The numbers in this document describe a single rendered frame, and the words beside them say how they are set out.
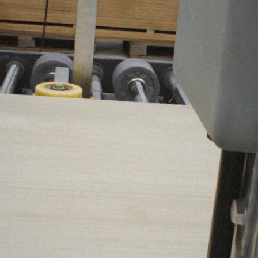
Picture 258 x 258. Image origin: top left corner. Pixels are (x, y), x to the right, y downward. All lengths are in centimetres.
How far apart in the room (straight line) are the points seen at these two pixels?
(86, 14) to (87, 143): 38
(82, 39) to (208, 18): 110
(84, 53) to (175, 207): 57
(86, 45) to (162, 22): 488
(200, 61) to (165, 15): 597
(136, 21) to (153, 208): 539
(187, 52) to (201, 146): 78
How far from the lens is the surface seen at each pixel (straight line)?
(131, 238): 68
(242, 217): 18
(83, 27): 126
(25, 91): 182
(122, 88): 167
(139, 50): 612
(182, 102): 152
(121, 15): 609
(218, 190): 18
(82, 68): 127
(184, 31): 19
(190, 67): 18
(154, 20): 612
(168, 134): 100
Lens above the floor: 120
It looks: 17 degrees down
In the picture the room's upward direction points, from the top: 5 degrees clockwise
